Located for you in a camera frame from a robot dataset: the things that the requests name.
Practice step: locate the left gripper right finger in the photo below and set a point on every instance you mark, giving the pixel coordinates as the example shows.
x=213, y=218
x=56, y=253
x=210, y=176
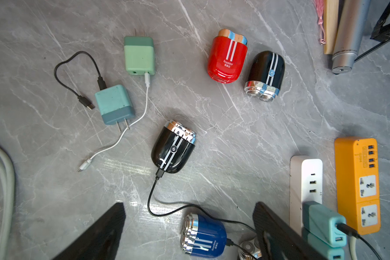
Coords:
x=276, y=238

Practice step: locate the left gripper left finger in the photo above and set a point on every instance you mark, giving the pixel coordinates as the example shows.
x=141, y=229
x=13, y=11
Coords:
x=101, y=240

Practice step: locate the blue electric shaver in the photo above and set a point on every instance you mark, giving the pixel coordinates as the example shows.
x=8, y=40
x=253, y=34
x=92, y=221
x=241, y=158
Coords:
x=250, y=250
x=202, y=237

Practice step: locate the white power strip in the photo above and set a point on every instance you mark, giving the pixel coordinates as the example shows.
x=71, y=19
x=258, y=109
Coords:
x=306, y=185

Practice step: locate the yellow power strip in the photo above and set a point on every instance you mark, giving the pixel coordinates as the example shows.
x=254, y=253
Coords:
x=357, y=183

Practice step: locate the black electric shaver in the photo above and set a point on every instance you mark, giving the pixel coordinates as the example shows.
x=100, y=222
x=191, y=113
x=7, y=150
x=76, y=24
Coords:
x=173, y=148
x=266, y=76

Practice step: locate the teal USB charger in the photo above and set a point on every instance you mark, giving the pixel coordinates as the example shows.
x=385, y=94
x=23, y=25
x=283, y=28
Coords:
x=115, y=105

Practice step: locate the red electric shaver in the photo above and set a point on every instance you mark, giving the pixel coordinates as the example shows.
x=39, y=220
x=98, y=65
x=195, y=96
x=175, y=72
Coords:
x=227, y=56

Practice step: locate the green USB charger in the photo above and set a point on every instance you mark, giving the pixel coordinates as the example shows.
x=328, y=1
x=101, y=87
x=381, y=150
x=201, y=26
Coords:
x=139, y=54

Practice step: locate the teal charger on white strip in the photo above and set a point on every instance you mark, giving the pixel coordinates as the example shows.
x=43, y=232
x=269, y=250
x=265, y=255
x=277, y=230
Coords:
x=321, y=222

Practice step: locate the black microphone on tripod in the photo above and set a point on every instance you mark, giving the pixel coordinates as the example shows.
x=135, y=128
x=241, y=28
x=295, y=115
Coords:
x=380, y=33

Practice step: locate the grey handheld microphone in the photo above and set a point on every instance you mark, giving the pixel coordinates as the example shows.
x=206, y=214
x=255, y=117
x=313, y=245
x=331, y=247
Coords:
x=349, y=35

